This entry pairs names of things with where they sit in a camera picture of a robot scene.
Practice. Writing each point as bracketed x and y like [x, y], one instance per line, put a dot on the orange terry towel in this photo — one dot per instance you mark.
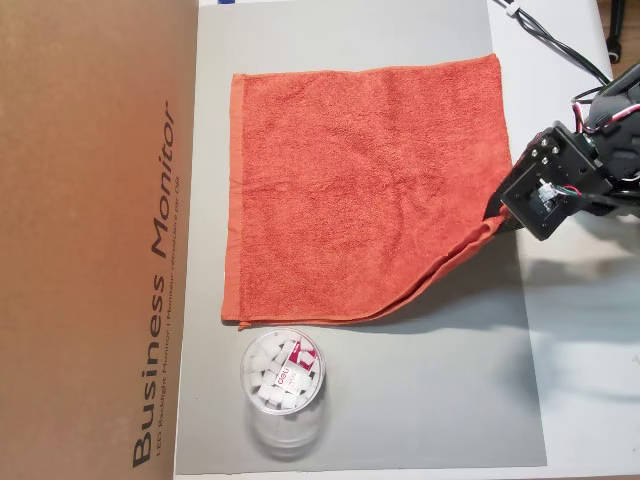
[350, 200]

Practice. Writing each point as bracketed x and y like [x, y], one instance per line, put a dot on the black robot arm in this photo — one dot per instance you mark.
[615, 100]

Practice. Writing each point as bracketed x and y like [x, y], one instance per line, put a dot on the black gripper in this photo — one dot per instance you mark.
[546, 149]

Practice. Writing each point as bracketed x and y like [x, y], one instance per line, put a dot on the clear plastic jar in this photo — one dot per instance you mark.
[282, 435]

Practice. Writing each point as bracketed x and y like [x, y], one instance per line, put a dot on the red white eraser packet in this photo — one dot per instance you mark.
[290, 375]

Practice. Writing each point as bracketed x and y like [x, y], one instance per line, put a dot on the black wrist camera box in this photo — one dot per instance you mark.
[520, 205]

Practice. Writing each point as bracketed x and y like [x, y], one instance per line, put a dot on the black stand leg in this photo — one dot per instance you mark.
[614, 30]

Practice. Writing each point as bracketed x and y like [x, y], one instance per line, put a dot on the grey table mat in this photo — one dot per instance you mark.
[400, 390]

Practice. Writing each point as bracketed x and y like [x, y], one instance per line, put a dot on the brown cardboard monitor box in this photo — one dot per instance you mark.
[75, 250]

